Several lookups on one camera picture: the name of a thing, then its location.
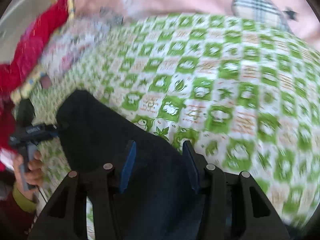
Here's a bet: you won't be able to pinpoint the black pants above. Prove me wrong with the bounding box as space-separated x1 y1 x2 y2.
56 90 204 239

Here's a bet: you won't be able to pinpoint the green checkered frog quilt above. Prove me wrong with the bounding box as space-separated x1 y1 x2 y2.
11 14 319 234

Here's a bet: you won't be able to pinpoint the floral pillow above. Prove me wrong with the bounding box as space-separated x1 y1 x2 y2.
39 15 126 81

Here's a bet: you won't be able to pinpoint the left hand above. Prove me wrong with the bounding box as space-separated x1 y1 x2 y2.
13 151 43 201

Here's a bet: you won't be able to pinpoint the red sleeve forearm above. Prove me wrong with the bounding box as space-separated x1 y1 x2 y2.
1 185 37 239

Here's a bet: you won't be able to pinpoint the red garment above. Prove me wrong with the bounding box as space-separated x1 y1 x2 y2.
1 0 69 159

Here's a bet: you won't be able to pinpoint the pink quilt with plaid hearts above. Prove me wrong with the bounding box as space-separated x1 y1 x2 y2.
75 0 320 48

